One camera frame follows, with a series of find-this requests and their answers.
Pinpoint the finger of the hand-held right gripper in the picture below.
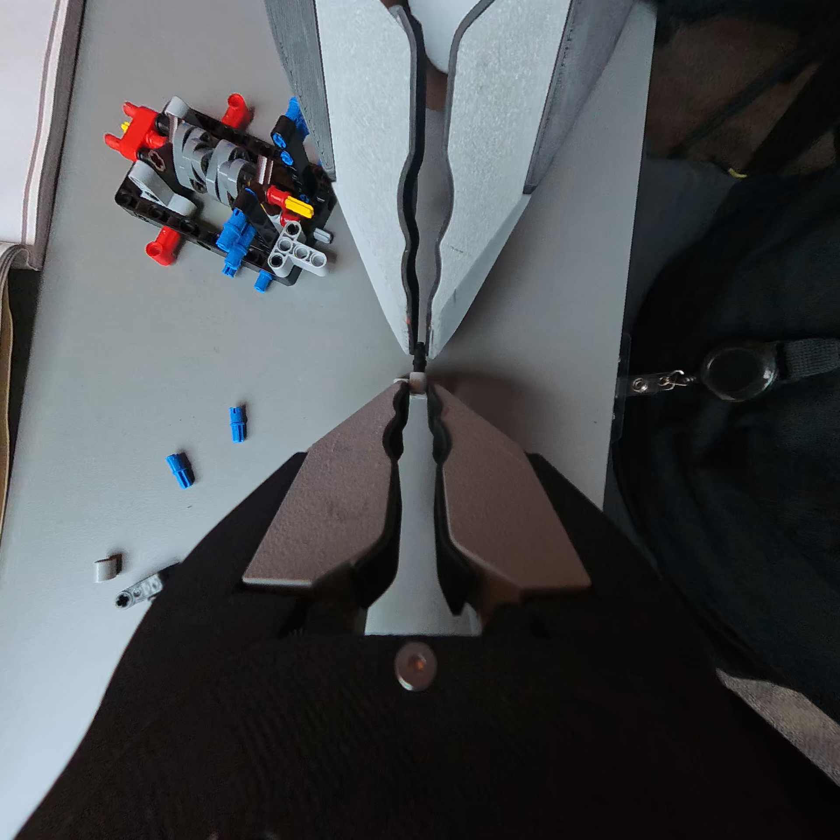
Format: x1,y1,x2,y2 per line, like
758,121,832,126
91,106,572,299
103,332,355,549
264,0,422,354
425,0,639,360

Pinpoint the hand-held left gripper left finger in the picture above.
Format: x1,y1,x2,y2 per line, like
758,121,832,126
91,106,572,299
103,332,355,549
241,382,410,609

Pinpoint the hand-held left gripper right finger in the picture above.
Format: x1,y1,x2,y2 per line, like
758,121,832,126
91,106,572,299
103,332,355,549
427,385,592,616

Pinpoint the black lego connector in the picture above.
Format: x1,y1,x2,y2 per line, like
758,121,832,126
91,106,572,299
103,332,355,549
113,561,182,611

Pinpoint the person's dark clothed torso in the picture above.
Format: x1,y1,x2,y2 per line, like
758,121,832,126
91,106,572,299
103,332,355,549
604,151,840,716

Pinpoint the white instruction booklet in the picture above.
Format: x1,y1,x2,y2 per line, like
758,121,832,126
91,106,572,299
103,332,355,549
0,0,88,526

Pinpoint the lego engine frame assembly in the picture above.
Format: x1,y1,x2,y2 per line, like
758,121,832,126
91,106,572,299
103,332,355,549
104,94,339,294

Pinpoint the black badge reel with lanyard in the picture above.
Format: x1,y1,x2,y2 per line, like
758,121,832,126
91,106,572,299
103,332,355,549
630,338,840,403

